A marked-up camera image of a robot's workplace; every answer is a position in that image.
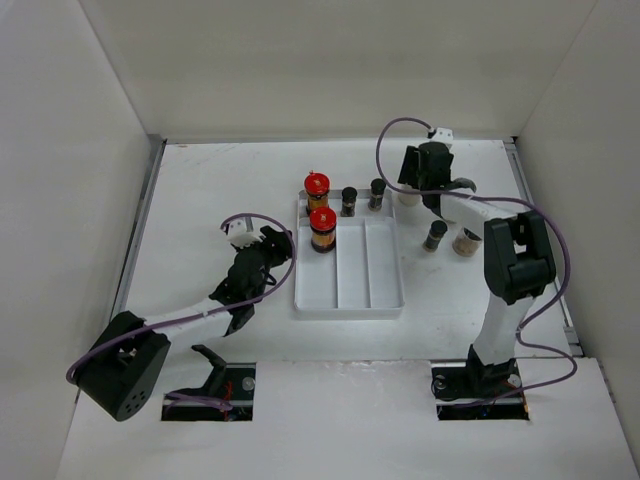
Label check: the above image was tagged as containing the white powder shaker bottle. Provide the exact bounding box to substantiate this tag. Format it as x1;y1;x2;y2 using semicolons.
398;184;422;207

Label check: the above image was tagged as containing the small red spice bottle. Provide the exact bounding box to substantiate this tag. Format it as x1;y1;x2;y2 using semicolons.
368;178;386;212

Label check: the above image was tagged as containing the small dark spice bottle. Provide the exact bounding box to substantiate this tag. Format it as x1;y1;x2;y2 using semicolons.
340;186;358;218
422;220;448;252

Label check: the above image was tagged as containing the red-lid chili sauce jar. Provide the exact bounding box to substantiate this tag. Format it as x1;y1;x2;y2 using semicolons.
304;171;330;214

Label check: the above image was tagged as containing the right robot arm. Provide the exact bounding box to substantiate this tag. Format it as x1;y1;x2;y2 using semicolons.
398;141;556;399

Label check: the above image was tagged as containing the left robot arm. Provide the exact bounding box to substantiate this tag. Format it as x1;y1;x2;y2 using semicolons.
66;226;296;422

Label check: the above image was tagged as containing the white plastic organizer tray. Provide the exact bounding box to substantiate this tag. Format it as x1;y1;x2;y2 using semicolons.
294;188;405;320

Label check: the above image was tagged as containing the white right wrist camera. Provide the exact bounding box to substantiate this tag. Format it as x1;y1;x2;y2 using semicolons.
428;127;454;145

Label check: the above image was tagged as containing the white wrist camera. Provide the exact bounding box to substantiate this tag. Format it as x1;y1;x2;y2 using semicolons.
428;127;454;145
222;217;260;250

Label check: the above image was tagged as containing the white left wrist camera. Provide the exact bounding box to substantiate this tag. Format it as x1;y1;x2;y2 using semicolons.
222;217;260;250

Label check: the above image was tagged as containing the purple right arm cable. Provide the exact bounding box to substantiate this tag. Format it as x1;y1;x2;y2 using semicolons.
375;117;579;407

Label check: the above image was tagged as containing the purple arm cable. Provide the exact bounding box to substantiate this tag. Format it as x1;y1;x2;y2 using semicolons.
375;117;579;407
66;213;299;414

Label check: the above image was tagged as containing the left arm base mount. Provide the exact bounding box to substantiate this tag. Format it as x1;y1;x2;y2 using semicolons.
161;344;257;422

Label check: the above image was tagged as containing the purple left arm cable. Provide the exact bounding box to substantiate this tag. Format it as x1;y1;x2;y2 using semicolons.
66;213;299;414

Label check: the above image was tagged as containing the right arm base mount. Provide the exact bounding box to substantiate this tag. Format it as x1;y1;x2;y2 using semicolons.
431;361;529;421

